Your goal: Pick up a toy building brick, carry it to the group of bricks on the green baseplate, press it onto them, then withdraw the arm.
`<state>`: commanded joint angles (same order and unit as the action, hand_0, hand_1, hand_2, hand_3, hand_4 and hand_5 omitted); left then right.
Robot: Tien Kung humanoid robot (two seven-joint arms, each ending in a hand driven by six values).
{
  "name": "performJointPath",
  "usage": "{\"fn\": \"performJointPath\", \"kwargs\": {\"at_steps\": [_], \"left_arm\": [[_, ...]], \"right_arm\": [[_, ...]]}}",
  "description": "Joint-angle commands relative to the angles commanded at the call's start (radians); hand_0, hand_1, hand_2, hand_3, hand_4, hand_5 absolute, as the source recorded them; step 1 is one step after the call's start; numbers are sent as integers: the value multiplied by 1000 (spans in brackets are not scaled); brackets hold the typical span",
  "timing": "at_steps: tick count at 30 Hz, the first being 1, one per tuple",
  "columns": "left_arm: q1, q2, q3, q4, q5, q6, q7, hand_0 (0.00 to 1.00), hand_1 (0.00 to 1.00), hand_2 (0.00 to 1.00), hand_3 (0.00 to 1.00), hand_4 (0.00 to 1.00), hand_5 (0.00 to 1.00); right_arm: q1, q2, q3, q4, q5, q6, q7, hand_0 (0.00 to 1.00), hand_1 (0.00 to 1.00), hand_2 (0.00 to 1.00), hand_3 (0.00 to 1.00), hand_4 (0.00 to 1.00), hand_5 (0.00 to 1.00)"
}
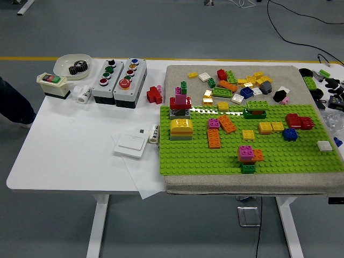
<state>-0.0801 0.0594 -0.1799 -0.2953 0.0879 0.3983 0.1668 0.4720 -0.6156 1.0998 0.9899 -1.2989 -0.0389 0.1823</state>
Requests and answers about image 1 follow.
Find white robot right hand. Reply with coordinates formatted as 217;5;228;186
324;77;344;95

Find green long toy brick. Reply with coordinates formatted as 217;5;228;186
212;87;233;98
303;76;318;91

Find black toy piece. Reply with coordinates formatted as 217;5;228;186
273;90;288;103

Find grey sloped toy brick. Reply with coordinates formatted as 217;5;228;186
259;81;273;95

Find light green long brick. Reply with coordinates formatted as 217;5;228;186
225;70;238;85
246;100;270;110

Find dark green arch brick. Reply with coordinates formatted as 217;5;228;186
242;107;268;120

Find orange long toy brick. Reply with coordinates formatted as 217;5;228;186
218;80;239;93
206;128;222;149
217;114;237;134

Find dark green toy brick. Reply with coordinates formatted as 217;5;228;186
240;163;257;175

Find magenta tall toy brick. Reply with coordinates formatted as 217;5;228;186
175;87;188;105

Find yellow rounded toy brick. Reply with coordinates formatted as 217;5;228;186
170;118;194;132

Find green studded baseplate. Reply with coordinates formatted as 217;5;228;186
159;103;344;176

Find red wide toy brick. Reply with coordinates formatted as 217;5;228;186
169;97;192;110

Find red cross-shaped brick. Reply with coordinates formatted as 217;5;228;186
146;85;163;105

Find black box yellow marks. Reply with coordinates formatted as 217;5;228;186
327;95;344;111

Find silver metal part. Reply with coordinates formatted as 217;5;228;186
311;70;325;83

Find clear plastic bag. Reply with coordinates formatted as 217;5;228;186
321;110;344;133

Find white table leg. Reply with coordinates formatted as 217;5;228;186
274;196;305;258
85;193;110;258

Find grey-brown mat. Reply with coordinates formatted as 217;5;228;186
163;64;344;195

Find silver floor box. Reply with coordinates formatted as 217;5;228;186
236;205;262;228

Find white labelled tube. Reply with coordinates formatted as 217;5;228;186
148;123;161;144
76;85;93;105

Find grey emergency-stop button box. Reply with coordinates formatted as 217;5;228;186
113;58;148;109

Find white paper sheet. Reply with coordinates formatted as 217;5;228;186
111;133;168;200

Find grey push-button box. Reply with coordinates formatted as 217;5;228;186
91;58;125;105

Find black gear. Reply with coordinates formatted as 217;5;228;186
68;59;89;76

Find white plain tube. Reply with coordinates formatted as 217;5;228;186
71;85;83;101

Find white bowl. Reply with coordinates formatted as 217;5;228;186
52;53;93;81

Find white foot of table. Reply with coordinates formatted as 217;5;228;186
16;0;36;16

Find person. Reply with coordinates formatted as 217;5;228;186
0;76;38;129

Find black floor cable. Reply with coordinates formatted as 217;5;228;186
267;0;344;67

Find white floor cable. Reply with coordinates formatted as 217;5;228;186
231;0;256;9

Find black hanging cable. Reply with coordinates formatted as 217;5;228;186
254;197;263;258

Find white wall switch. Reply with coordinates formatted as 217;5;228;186
112;133;147;159

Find beige red-green switch box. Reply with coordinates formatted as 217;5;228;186
36;72;71;101

